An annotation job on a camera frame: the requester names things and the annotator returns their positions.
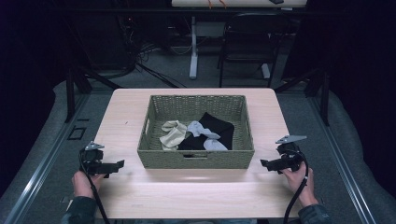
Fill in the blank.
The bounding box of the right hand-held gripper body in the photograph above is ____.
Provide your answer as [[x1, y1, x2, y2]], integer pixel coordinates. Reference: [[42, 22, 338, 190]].
[[275, 134, 308, 174]]

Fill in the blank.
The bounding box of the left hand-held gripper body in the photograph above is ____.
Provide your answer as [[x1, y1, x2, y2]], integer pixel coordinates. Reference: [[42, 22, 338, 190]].
[[78, 141, 108, 175]]

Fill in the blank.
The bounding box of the person's left hand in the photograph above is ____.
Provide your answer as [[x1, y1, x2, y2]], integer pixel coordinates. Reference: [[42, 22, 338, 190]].
[[71, 170, 106, 199]]

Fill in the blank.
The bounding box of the person's right hand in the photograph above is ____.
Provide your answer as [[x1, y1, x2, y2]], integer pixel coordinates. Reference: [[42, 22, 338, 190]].
[[279, 161, 319, 208]]

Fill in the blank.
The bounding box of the green woven basket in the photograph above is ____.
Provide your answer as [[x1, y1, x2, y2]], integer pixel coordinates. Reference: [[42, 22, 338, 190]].
[[136, 94, 256, 170]]

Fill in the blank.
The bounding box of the cream sock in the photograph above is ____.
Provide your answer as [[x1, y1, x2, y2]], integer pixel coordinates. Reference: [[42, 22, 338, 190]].
[[159, 119, 188, 152]]

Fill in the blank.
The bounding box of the black cloth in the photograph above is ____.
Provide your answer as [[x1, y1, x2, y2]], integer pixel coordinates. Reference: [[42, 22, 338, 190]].
[[177, 111, 235, 151]]

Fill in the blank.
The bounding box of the black metal stand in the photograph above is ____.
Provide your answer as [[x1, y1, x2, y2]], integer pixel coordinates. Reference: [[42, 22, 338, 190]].
[[63, 63, 123, 124], [274, 67, 331, 127]]

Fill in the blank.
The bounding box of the light grey sock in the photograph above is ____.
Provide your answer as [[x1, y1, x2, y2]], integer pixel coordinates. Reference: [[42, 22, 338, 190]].
[[186, 119, 229, 152]]

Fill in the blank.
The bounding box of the black chair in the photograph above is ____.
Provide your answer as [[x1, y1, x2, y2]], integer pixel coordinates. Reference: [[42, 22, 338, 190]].
[[217, 11, 293, 89]]

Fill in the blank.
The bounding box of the desk with white legs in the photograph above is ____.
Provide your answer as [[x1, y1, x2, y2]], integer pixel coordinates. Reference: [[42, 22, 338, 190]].
[[170, 0, 308, 80]]

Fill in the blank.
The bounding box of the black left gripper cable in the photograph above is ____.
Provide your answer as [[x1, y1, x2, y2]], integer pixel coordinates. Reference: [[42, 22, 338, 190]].
[[78, 148, 111, 224]]

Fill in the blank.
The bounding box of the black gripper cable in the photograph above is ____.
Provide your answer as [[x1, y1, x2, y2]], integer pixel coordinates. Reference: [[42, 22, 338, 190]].
[[78, 148, 111, 224], [282, 148, 310, 224]]

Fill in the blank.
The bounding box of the black floor socket frame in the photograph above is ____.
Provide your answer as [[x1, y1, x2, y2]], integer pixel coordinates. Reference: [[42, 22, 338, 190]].
[[66, 125, 88, 141]]

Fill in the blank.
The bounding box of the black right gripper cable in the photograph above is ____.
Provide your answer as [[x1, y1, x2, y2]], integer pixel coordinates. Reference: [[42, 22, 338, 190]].
[[282, 148, 310, 224]]

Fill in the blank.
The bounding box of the metal floor rail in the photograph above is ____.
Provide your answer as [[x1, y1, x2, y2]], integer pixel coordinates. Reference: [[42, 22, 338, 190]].
[[2, 92, 92, 224], [310, 94, 378, 224]]

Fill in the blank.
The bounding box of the bundle of floor cables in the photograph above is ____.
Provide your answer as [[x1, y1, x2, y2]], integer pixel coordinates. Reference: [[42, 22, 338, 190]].
[[118, 15, 189, 90]]

